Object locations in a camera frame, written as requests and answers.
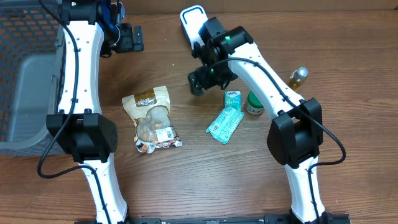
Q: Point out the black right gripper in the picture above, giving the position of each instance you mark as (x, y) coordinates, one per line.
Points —
(203, 74)

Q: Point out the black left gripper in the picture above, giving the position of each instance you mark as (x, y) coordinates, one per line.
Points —
(129, 45)

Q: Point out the green white Kleenex tissue pack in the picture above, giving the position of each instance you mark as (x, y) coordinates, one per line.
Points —
(233, 99)

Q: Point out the teal snack packet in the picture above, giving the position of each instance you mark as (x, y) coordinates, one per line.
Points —
(225, 124)

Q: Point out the green lid white jar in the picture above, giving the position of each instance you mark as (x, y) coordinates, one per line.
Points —
(253, 105)

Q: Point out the brown snack packet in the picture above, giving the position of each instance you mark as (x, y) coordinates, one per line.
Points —
(149, 109)

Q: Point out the white labelled snack packet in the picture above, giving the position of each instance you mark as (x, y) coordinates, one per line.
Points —
(147, 140)

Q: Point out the yellow oil bottle silver cap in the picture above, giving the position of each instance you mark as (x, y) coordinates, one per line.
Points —
(298, 77)

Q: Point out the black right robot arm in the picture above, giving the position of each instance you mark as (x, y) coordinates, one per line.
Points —
(296, 131)

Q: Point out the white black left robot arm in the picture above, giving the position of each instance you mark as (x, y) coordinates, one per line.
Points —
(92, 29)

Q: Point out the white barcode scanner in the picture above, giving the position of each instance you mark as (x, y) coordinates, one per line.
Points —
(192, 20)

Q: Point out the brown cardboard back panel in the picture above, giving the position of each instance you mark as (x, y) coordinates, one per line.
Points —
(139, 7)

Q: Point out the grey plastic mesh basket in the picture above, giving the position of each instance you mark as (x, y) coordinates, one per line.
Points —
(32, 72)

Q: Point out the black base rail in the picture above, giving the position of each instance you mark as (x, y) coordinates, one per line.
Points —
(327, 218)

